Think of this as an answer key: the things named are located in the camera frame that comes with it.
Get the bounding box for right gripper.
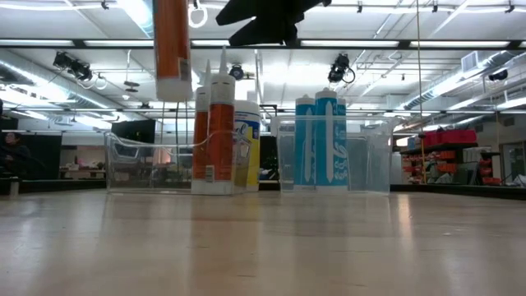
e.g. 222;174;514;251
215;0;332;48

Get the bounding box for orange sealant tube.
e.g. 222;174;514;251
206;45;238;196
191;58;213;195
153;0;195;104

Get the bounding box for Lysol wipes canister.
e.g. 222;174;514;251
232;99;262;193

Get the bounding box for black monitor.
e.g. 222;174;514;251
110;118;157;145

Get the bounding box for tall clear plastic bin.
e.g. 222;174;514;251
269;114;398;196

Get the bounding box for shallow clear plastic bin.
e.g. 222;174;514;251
104;129;252;196

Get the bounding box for shelf with red bins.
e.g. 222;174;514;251
400;129;503;187

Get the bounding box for person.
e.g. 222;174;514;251
0;131;33;178

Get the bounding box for black ceiling-mounted camera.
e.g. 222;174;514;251
228;63;246;82
327;53;357;85
52;51;94;82
487;68;510;82

